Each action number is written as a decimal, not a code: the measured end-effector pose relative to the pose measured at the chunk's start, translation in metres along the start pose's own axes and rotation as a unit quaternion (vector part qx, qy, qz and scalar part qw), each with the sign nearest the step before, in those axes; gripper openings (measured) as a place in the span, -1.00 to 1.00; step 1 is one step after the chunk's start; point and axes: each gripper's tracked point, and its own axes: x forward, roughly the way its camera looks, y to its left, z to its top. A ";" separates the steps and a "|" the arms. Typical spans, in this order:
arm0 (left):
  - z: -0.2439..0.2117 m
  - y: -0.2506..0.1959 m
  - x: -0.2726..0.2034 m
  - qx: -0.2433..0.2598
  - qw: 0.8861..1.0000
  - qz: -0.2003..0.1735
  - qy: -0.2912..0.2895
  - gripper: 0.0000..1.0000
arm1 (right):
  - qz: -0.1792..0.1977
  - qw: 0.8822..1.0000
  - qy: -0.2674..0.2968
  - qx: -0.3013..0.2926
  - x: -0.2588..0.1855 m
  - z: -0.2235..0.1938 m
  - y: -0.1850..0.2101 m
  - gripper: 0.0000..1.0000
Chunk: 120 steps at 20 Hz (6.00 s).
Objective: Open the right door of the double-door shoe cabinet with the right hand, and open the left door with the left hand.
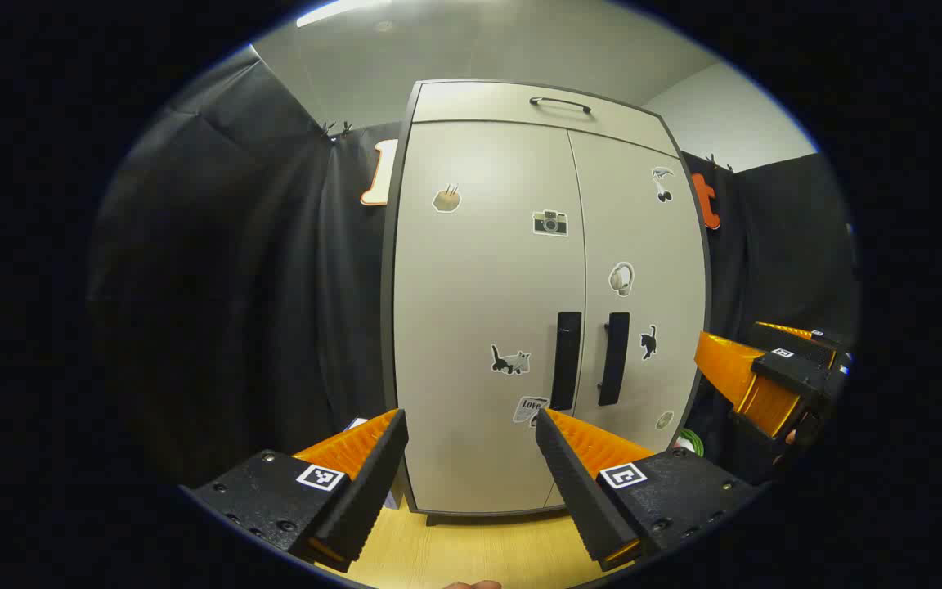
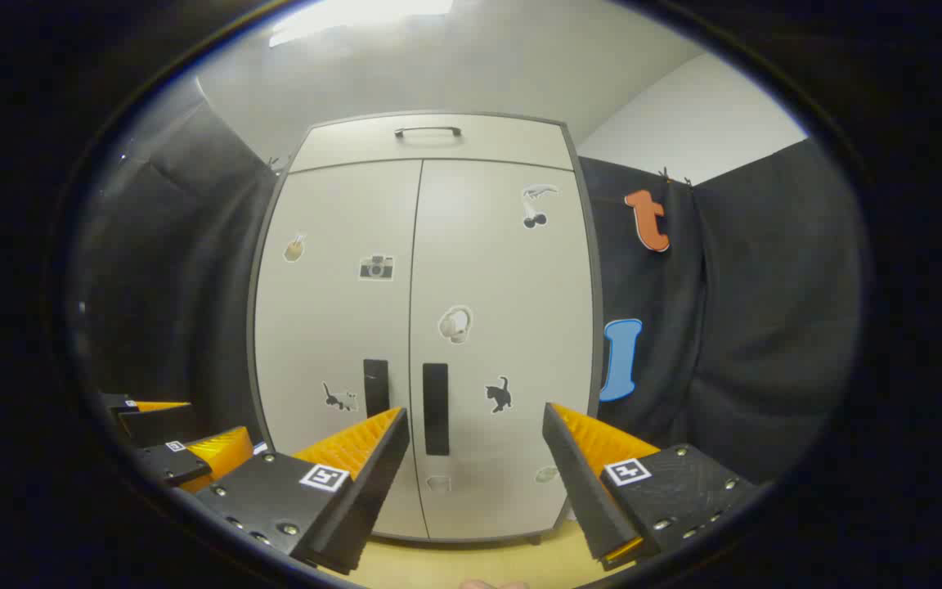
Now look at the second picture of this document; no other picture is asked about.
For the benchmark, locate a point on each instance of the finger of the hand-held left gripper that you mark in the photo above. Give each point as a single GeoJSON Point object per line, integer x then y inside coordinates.
{"type": "Point", "coordinates": [156, 424]}
{"type": "Point", "coordinates": [193, 462]}

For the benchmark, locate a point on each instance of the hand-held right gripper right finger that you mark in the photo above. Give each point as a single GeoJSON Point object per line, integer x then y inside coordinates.
{"type": "Point", "coordinates": [581, 499]}

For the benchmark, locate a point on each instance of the black backdrop cloth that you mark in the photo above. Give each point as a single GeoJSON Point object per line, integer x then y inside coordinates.
{"type": "Point", "coordinates": [765, 311]}

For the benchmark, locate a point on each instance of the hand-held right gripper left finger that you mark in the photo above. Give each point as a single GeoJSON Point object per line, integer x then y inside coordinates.
{"type": "Point", "coordinates": [373, 499]}

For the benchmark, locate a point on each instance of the white double-door shoe cabinet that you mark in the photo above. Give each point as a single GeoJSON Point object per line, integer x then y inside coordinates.
{"type": "Point", "coordinates": [597, 311]}

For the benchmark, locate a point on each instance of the white cabinet drawer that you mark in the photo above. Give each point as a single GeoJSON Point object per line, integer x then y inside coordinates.
{"type": "Point", "coordinates": [340, 147]}

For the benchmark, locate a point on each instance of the white cabinet door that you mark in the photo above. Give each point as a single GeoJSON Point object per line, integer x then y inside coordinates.
{"type": "Point", "coordinates": [332, 327]}
{"type": "Point", "coordinates": [504, 270]}

